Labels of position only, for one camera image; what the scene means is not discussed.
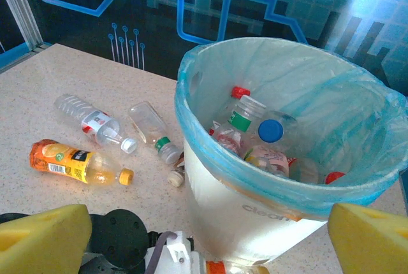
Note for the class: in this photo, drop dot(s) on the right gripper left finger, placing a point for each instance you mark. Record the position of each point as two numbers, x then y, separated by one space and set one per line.
38 245

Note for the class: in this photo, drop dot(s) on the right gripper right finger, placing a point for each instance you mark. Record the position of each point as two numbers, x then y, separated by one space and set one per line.
373 245

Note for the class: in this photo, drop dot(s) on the clear bottle red cap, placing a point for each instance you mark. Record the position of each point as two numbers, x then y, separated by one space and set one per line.
334 176

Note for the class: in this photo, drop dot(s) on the orange juice bottle yellow cap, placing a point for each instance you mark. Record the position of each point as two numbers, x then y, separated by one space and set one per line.
63 159

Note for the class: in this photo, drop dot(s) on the pink bottle white cap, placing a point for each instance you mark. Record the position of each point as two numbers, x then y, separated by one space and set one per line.
271 159

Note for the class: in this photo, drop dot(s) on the clear bottle red white label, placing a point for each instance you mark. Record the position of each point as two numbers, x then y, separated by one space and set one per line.
95 121

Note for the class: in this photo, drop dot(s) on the clear bottle orange label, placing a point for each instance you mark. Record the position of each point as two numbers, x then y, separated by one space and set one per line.
216 267

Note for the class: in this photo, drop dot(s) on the bottle green white label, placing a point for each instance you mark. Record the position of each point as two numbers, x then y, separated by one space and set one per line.
243 121

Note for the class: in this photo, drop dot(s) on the white waste bin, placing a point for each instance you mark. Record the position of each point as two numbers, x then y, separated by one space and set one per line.
239 229

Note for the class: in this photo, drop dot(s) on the white trash bin, blue liner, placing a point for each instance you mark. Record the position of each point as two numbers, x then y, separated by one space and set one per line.
318 79

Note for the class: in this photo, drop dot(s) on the brown bottle white cap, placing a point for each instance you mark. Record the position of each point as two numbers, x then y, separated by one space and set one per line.
176 178

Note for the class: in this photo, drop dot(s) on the clear bottle green neck band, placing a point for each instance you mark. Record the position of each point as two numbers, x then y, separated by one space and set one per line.
146 121

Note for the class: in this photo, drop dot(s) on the blue table edge strip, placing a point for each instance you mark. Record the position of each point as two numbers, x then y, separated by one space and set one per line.
14 59

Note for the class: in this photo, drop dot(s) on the aluminium frame post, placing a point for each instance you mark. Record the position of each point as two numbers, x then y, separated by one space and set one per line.
19 9

